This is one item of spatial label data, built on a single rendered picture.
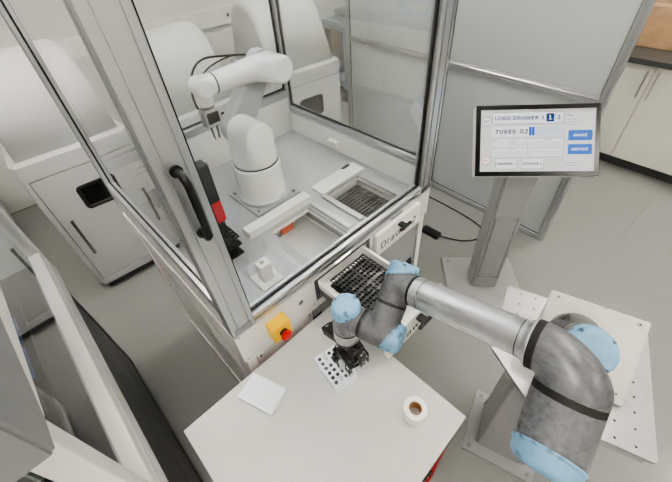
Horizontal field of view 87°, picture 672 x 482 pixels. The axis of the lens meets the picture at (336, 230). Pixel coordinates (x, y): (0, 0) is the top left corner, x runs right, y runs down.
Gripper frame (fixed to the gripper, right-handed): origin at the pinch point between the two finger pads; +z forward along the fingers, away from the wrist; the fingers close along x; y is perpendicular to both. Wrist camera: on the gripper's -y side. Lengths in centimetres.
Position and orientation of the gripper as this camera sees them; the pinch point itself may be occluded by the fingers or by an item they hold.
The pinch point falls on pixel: (346, 363)
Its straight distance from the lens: 122.0
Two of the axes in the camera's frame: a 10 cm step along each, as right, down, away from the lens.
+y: 5.6, 5.4, -6.3
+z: 0.6, 7.3, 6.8
